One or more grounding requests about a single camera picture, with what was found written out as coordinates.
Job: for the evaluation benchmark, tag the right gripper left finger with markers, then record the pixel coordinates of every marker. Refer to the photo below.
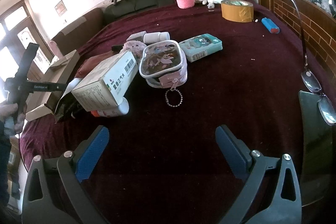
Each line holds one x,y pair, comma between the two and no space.
53,192

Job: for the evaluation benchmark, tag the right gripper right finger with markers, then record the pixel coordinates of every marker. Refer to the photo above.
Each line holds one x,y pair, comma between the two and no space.
250,166

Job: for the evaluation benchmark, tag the black and white snack bag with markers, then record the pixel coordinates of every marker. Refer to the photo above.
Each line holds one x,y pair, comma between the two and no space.
67,103

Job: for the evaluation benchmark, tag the dark red packet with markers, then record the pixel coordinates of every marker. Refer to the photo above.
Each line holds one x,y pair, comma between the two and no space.
92,63

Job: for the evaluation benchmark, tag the white medicine box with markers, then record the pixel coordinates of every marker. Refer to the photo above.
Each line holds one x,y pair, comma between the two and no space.
104,87

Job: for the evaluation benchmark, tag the white bottle orange cap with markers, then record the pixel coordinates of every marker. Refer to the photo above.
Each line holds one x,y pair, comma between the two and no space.
119,110

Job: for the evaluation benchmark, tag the teal tissue pack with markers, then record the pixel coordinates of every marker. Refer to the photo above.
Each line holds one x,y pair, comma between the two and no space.
200,46

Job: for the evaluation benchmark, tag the pink cartoon zipper pouch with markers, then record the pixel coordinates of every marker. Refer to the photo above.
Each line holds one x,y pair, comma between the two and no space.
164,65

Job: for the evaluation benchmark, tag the white pill bottle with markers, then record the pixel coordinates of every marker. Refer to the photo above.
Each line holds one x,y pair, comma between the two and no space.
154,37

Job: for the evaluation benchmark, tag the person's left hand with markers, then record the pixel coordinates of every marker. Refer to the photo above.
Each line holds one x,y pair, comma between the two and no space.
9,126

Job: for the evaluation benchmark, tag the cardboard box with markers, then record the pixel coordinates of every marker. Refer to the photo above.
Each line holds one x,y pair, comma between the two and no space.
43,103

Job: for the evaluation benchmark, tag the wooden glass door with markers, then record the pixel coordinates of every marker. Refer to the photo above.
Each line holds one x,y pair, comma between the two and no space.
18,30

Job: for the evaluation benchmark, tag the brown armchair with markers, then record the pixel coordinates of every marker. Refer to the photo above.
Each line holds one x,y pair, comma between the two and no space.
76,34

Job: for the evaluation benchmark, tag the black smartphone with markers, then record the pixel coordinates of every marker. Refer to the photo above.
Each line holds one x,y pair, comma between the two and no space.
317,150

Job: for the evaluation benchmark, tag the dark red bedspread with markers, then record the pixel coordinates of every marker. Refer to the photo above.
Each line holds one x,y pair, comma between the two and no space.
162,163

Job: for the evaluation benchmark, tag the pink plush toy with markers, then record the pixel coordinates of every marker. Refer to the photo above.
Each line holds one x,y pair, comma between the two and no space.
135,47

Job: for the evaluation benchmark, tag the blue lighter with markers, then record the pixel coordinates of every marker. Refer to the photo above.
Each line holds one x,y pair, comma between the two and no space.
270,26

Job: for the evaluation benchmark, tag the yellow tape roll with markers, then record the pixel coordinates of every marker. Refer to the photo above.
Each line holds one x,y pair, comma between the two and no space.
237,11

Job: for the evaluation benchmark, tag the small wall plaque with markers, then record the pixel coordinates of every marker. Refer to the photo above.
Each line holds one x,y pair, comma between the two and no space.
60,8

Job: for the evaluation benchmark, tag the black frame eyeglasses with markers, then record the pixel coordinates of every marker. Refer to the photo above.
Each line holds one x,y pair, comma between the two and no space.
312,83

